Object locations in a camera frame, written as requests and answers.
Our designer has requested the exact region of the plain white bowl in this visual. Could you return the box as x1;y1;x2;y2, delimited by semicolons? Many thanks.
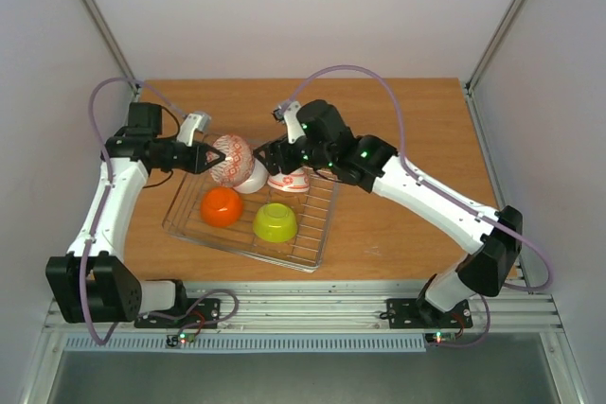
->
234;160;269;194
200;186;243;228

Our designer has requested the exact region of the red geometric pattern bowl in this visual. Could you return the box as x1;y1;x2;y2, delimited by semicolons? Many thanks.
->
209;134;255;187

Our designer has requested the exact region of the red floral pattern bowl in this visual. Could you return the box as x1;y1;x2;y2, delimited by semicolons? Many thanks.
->
267;167;311;193

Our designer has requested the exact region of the green and white bowl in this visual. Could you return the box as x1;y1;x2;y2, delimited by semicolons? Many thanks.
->
253;202;298;243

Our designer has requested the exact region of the chrome wire dish rack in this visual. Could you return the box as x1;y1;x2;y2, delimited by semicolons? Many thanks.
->
161;132;342;274

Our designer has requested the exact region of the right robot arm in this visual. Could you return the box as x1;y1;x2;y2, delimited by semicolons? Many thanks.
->
254;99;523;327

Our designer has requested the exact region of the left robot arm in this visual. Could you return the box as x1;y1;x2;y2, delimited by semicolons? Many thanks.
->
45;103;225;326

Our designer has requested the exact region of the left controller board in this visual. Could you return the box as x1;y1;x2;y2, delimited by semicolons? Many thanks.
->
165;333;197;348

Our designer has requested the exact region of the controller board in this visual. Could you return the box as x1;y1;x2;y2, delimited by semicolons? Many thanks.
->
165;333;197;348
425;331;461;344

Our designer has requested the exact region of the right controller board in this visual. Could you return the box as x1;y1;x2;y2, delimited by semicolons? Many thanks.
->
425;331;461;344

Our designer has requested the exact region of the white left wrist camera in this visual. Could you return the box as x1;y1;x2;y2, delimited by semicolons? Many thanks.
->
176;112;212;147

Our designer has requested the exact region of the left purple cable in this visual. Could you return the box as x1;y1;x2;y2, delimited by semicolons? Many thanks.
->
80;77;241;346

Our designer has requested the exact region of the purple cable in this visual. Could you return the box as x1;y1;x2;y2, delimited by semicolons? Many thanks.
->
80;77;241;346
276;64;556;347

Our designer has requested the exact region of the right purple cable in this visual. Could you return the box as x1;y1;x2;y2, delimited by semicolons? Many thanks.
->
276;64;556;347

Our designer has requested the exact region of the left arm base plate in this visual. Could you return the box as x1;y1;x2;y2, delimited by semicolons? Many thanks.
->
134;298;222;329

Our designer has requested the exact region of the slotted grey cable duct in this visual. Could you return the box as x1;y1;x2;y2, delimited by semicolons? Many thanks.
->
63;333;426;354

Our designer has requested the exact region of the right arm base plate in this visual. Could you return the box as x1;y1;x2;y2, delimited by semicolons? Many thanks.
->
381;298;473;329

